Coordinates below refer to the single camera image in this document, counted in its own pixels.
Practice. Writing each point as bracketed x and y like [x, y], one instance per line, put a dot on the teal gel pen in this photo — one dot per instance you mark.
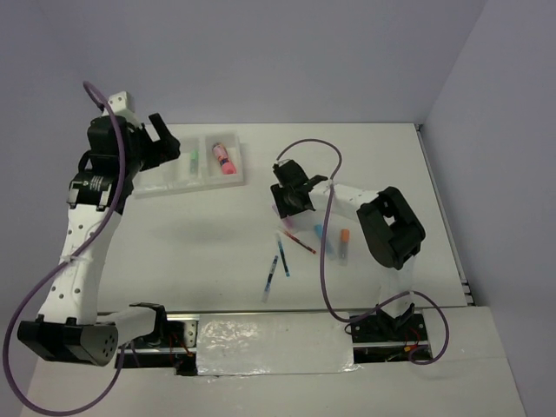
[282, 254]

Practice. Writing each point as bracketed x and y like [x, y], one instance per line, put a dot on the blue highlighter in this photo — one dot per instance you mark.
[329, 249]

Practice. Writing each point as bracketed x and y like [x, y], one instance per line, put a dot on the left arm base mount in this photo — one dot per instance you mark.
[171, 345]

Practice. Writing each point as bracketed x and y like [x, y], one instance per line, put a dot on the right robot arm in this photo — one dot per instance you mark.
[391, 229]

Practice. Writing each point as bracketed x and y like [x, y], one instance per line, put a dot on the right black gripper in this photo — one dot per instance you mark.
[284, 209]

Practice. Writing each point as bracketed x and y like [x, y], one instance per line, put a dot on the dark blue gel pen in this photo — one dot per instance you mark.
[268, 283]

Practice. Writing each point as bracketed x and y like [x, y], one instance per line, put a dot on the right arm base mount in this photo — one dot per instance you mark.
[380, 338]

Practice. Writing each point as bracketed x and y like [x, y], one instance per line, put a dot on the orange highlighter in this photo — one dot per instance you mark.
[343, 246]

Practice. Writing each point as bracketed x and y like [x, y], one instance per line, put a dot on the green highlighter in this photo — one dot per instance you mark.
[194, 162]

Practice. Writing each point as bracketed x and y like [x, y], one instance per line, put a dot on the pink glue stick tube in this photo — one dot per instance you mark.
[221, 154]

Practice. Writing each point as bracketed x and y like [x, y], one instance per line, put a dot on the white three-compartment tray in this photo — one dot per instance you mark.
[209, 161]

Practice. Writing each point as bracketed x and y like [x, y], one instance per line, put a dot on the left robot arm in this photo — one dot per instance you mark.
[67, 328]

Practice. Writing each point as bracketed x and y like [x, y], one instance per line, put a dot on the silver foil cover plate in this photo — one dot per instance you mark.
[272, 344]

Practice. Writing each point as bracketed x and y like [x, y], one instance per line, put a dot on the red gel pen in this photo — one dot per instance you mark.
[298, 241]

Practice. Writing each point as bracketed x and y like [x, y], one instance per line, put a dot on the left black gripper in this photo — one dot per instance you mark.
[167, 148]

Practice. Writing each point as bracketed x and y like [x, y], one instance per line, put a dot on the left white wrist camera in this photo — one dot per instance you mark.
[122, 104]

